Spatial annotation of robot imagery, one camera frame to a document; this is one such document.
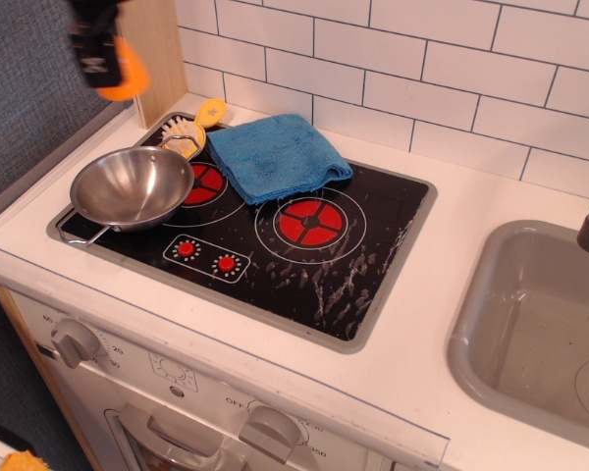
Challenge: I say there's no left red stove knob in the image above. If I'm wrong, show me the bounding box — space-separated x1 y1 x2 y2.
177 240 196 259

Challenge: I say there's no black toy stove top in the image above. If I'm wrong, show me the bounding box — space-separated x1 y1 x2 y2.
47 152 437 353

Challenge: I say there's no right red stove knob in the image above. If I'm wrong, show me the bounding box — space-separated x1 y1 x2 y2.
216 255 238 274

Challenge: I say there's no yellow dish brush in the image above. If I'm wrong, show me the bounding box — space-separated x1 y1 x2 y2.
161 99 227 160

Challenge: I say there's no left grey oven knob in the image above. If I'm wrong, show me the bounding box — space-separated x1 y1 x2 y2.
51 319 100 369

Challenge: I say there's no orange toy carrot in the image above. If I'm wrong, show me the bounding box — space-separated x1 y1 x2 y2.
96 36 151 101

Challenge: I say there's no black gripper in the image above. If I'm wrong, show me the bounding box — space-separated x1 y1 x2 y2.
68 1 122 88

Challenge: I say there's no grey oven knob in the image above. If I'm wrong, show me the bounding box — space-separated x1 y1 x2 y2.
51 319 100 369
239 406 302 464

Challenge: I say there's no red stove knob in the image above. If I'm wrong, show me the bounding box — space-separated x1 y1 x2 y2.
216 255 238 274
177 240 196 259

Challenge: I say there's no grey oven door handle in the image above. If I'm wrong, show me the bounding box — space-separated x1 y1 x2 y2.
119 404 247 470

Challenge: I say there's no blue folded cloth napkin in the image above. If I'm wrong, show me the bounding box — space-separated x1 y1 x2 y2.
207 114 353 205

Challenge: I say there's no grey plastic sink basin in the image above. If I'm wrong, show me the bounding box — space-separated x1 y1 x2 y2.
448 220 589 447

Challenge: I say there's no orange object at bottom left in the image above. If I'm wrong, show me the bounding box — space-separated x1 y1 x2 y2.
0 450 50 471

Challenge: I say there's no steel wok pan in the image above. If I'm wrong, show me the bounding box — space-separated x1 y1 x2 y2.
57 146 194 245

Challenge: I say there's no right grey oven knob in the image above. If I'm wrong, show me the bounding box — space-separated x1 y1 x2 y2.
239 406 302 464

